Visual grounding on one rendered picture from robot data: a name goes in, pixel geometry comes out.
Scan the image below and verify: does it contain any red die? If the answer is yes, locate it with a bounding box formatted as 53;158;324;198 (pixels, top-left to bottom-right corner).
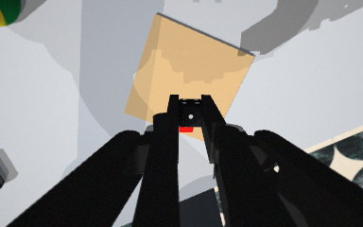
179;127;193;132

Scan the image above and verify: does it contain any tan square mat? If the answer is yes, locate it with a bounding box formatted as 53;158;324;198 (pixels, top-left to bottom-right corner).
124;14;254;123

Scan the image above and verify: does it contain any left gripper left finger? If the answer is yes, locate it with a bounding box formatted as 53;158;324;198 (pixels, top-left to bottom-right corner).
6;95;181;227

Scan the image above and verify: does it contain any black die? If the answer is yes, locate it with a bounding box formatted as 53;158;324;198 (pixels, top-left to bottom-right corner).
179;98;203;127

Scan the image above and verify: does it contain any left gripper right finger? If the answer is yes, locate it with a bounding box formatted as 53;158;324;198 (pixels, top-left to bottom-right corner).
201;95;363;227

